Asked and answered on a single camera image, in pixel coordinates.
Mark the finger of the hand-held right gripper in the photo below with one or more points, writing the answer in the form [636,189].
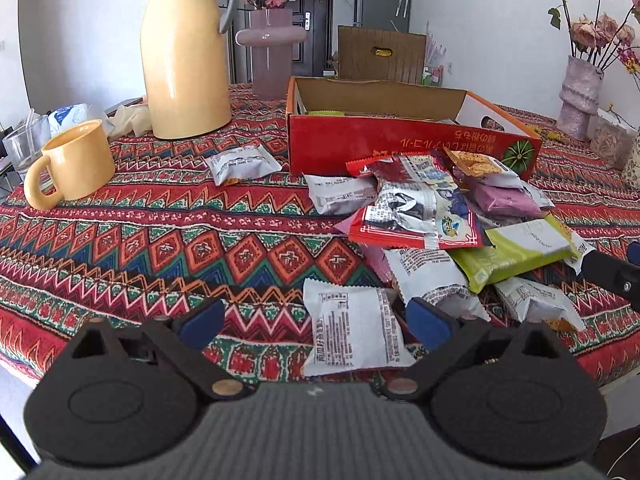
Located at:
[612,275]

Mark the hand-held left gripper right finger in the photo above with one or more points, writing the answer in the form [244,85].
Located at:
[429,322]

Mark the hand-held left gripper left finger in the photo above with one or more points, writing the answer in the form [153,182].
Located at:
[202,321]

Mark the white and orange snack packet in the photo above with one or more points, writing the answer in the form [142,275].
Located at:
[430,272]
[535,300]

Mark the pink snack packet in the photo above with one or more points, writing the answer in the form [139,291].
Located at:
[505,199]
[380,262]

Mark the red cartoon snack packet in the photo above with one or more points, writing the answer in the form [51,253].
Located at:
[415,232]

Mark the lime green snack packet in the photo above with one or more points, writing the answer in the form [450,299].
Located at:
[515,252]

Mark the red-edged silver snack packet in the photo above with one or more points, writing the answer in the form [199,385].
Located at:
[425,172]

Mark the red cardboard box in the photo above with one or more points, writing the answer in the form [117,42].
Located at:
[340,135]

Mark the beige patterned pot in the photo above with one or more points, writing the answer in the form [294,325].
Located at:
[632,170]

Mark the fallen yellow blossoms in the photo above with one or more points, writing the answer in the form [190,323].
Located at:
[537,129]
[554,136]

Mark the textured pink vase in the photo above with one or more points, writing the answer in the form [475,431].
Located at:
[577,100]

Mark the thin red blossom sprig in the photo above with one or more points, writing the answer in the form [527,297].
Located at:
[629,57]

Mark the light green snack packet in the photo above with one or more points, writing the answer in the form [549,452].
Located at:
[325,112]

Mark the white and blue plastic bag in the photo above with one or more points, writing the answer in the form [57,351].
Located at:
[70,115]

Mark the dried pink roses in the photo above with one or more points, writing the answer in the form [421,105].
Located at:
[607,25]

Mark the clear drinking glass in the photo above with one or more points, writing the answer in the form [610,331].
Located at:
[17,152]

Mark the yellow thermos jug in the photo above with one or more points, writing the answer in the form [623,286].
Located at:
[180,60]

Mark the wooden chair back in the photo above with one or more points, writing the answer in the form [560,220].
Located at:
[360,55]

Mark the dark entrance door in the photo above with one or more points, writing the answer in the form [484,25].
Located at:
[315,45]

